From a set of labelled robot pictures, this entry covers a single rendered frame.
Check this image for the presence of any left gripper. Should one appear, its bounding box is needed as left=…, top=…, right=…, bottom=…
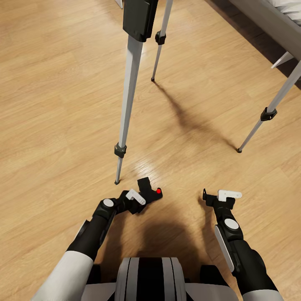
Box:
left=120, top=190, right=146, bottom=214

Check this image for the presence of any digital camera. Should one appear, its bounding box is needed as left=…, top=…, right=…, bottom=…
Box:
left=137, top=177, right=163, bottom=204

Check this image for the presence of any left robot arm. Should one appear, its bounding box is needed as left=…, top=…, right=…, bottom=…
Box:
left=30, top=189, right=146, bottom=301

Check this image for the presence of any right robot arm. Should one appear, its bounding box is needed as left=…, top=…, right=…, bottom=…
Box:
left=202, top=189, right=284, bottom=301

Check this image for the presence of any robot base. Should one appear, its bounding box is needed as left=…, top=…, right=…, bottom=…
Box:
left=81, top=264, right=239, bottom=301

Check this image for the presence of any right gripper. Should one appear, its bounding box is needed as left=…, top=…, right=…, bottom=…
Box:
left=202, top=189, right=235, bottom=212

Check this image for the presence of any camera tripod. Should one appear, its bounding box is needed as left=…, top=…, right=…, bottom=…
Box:
left=114, top=0, right=301, bottom=185

